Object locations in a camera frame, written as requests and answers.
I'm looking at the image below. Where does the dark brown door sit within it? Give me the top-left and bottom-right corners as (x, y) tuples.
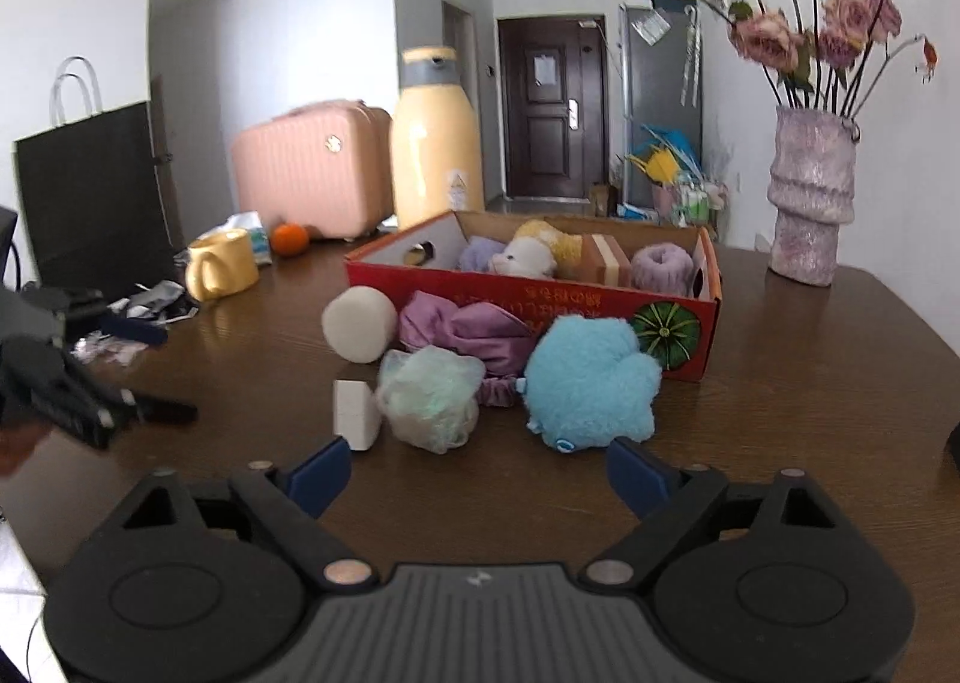
(498, 17), (608, 202)

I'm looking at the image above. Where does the purple satin scrunchie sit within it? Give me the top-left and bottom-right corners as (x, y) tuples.
(398, 291), (537, 408)

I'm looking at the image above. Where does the pink hard suitcase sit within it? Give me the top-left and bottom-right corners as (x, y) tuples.
(231, 100), (394, 239)

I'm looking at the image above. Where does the white foam block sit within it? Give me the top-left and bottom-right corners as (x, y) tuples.
(332, 379), (382, 452)

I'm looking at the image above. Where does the wire storage rack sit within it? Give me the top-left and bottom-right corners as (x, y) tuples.
(651, 179), (727, 233)

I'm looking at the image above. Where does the cream thermos jug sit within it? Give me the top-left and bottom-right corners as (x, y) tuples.
(391, 46), (483, 229)

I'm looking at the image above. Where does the black paper bag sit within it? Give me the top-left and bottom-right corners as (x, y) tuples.
(13, 56), (176, 301)

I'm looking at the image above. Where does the brown striped sponge block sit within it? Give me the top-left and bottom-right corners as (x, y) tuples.
(578, 234), (631, 288)

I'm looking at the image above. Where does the light blue plush toy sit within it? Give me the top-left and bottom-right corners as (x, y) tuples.
(523, 316), (662, 454)

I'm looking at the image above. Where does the pale green mesh pouf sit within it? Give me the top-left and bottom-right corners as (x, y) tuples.
(374, 346), (487, 456)

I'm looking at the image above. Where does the orange fruit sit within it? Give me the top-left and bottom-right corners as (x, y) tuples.
(270, 223), (311, 259)

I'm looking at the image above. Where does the white round sponge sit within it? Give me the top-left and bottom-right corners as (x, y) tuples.
(320, 286), (398, 364)

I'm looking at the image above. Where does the mauve fluffy scrunchie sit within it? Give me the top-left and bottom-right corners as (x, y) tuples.
(631, 242), (695, 296)

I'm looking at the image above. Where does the grey refrigerator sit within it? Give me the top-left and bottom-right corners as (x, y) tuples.
(620, 0), (703, 171)

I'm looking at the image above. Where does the tissue pack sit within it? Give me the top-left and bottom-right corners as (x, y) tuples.
(199, 212), (274, 267)

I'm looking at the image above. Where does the yellow white plush toy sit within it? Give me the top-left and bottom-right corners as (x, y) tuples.
(490, 220), (583, 280)

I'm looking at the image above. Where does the yellow ceramic mug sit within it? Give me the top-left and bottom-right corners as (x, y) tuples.
(185, 231), (260, 302)

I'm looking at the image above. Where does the purple textured vase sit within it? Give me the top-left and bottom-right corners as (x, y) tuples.
(766, 106), (861, 288)

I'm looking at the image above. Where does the lavender knit cloth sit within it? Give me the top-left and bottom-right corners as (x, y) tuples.
(455, 236), (506, 273)

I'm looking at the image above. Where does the red cardboard box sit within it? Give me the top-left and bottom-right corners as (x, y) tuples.
(345, 212), (722, 382)

